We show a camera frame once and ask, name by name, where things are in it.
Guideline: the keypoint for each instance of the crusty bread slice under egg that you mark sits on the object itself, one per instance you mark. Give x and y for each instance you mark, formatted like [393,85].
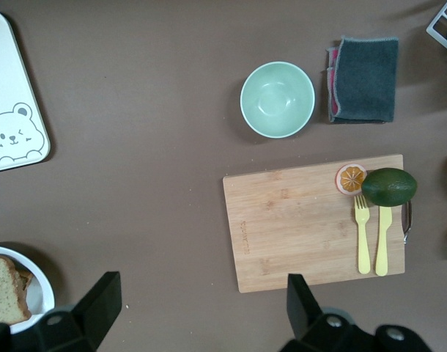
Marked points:
[25,280]

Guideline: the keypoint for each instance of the cream bear print tray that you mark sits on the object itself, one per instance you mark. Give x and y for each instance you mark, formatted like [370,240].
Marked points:
[7,91]

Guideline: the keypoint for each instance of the grey folded cloth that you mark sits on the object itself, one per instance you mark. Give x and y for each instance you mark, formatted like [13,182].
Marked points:
[366,80]

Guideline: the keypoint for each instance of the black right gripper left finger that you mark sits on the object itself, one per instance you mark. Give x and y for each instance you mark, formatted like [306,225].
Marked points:
[99,311]

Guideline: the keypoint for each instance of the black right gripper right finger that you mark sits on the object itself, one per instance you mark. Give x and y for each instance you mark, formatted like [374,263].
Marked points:
[304,311]

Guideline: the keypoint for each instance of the toy orange slice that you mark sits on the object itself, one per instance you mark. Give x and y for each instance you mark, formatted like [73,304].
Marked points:
[350,179]

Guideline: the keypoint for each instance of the yellow plastic knife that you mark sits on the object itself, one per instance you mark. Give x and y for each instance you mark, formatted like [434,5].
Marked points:
[383,242]

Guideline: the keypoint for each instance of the bamboo cutting board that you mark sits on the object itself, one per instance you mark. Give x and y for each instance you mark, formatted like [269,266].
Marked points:
[293,227]

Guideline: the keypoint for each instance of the yellow plastic fork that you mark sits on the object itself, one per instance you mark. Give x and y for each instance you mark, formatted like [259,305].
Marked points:
[362,242]

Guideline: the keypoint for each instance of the white round plate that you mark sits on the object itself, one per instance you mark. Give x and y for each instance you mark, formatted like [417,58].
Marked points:
[42,293]

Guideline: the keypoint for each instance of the bread slice sandwich lid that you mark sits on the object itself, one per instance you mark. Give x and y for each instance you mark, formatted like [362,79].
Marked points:
[3,289]

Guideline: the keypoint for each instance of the mint green bowl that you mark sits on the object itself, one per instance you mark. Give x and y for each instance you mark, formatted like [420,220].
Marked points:
[277,100]

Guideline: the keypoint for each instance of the dark green avocado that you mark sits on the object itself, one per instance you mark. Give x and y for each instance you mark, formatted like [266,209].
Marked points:
[390,187]

